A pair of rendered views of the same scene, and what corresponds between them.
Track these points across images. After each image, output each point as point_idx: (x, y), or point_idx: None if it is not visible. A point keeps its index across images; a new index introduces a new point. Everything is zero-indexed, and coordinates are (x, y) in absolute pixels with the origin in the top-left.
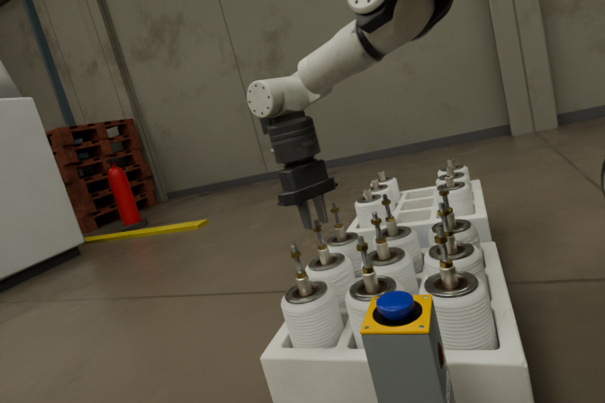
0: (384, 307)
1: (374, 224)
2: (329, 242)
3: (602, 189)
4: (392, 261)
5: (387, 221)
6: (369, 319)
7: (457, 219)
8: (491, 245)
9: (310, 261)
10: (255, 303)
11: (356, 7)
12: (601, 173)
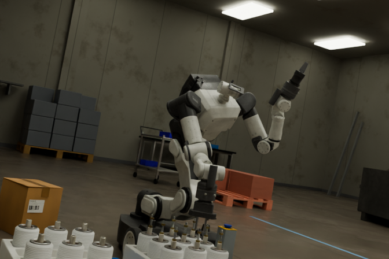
0: (231, 225)
1: (187, 226)
2: (179, 248)
3: (189, 203)
4: (186, 240)
5: (163, 233)
6: (232, 229)
7: (142, 232)
8: (129, 244)
9: (200, 250)
10: None
11: (212, 154)
12: (190, 199)
